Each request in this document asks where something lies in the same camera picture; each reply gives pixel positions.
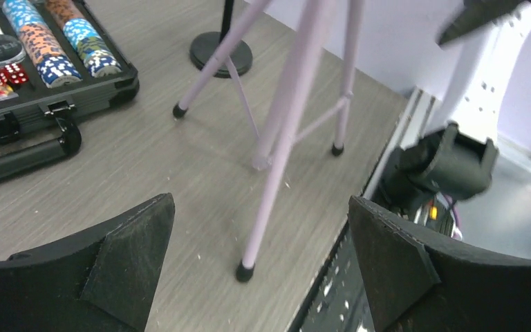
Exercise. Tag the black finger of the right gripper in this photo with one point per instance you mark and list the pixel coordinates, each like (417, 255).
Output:
(474, 15)

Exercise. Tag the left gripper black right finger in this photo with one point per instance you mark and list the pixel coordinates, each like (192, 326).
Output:
(420, 280)

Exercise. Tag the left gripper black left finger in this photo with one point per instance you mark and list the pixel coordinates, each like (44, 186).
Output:
(102, 278)

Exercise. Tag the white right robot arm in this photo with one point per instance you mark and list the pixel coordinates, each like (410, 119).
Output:
(453, 160)

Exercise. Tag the black poker chip case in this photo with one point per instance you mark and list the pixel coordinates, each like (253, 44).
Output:
(39, 124)

